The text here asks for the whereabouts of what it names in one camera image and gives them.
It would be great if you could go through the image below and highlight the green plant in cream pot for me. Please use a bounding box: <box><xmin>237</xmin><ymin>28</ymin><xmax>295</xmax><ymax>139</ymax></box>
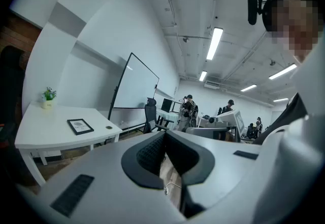
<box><xmin>41</xmin><ymin>87</ymin><xmax>57</xmax><ymax>110</ymax></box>

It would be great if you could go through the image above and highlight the white cable plug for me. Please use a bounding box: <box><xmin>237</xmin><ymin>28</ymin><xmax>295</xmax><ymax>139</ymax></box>
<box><xmin>164</xmin><ymin>182</ymin><xmax>182</xmax><ymax>195</ymax></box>

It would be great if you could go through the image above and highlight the person's head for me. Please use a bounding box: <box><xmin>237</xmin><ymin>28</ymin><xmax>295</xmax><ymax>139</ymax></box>
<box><xmin>263</xmin><ymin>0</ymin><xmax>325</xmax><ymax>63</ymax></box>

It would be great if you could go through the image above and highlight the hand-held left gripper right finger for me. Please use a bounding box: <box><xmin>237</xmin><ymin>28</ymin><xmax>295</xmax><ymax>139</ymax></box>
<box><xmin>166</xmin><ymin>131</ymin><xmax>279</xmax><ymax>224</ymax></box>

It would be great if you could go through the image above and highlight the black office chair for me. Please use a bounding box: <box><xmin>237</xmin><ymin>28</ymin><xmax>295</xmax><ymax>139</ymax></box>
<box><xmin>143</xmin><ymin>98</ymin><xmax>175</xmax><ymax>134</ymax></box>

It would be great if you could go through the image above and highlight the person's black shirt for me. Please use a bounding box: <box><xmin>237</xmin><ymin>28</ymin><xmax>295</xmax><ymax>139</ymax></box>
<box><xmin>253</xmin><ymin>47</ymin><xmax>325</xmax><ymax>145</ymax></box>

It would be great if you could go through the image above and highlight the black framed whiteboard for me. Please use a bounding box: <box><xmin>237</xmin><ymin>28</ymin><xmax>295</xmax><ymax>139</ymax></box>
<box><xmin>108</xmin><ymin>52</ymin><xmax>160</xmax><ymax>127</ymax></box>

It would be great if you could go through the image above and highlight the black head-mounted camera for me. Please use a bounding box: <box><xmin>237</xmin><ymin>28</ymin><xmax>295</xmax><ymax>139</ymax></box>
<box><xmin>247</xmin><ymin>0</ymin><xmax>266</xmax><ymax>26</ymax></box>

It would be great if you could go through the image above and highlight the grey table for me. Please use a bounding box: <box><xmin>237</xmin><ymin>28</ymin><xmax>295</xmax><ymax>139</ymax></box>
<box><xmin>186</xmin><ymin>127</ymin><xmax>229</xmax><ymax>140</ymax></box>

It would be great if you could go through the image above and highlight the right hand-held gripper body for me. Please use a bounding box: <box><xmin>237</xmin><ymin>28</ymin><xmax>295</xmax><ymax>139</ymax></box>
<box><xmin>252</xmin><ymin>115</ymin><xmax>324</xmax><ymax>224</ymax></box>

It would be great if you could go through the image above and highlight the black coat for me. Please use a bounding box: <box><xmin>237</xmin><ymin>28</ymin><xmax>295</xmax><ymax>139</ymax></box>
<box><xmin>0</xmin><ymin>45</ymin><xmax>27</xmax><ymax>188</ymax></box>

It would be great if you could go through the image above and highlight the white boxy machine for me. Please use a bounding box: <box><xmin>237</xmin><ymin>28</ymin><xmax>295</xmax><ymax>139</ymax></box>
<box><xmin>198</xmin><ymin>109</ymin><xmax>244</xmax><ymax>142</ymax></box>

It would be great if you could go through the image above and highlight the white table top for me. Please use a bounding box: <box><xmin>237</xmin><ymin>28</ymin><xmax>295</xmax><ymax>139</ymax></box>
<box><xmin>14</xmin><ymin>102</ymin><xmax>123</xmax><ymax>187</ymax></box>

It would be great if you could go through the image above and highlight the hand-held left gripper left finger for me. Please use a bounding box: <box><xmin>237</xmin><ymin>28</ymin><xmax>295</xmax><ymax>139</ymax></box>
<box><xmin>22</xmin><ymin>131</ymin><xmax>188</xmax><ymax>224</ymax></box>

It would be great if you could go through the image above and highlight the black framed leaf picture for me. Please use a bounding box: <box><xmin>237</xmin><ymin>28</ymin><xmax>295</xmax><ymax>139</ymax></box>
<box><xmin>67</xmin><ymin>118</ymin><xmax>94</xmax><ymax>136</ymax></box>

